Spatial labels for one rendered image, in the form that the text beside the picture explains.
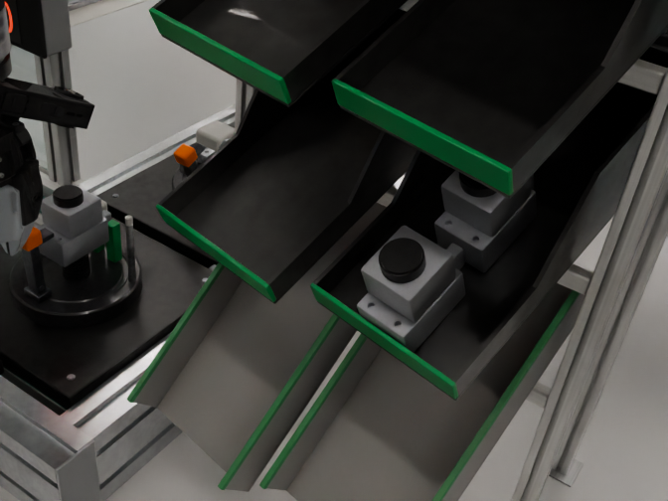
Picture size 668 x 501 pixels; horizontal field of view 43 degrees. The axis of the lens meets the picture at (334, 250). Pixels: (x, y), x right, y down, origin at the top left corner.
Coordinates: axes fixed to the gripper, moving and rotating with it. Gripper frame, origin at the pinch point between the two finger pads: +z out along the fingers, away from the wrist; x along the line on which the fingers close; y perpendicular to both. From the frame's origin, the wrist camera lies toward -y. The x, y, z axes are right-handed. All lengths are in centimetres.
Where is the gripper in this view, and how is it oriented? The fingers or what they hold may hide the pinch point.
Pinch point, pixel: (16, 239)
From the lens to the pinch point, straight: 88.7
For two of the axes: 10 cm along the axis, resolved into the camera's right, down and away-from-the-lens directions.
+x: 8.2, 4.0, -4.0
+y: -5.6, 4.5, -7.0
